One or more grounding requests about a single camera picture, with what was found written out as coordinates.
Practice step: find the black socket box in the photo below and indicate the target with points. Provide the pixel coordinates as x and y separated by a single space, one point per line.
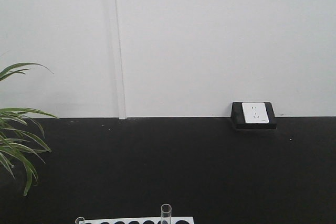
237 118

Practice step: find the white test tube rack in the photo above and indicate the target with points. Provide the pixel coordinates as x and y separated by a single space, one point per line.
140 220

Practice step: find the green spider plant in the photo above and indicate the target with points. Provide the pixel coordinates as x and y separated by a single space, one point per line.
16 143

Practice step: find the white wall socket plate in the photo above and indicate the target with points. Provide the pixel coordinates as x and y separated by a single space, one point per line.
255 112

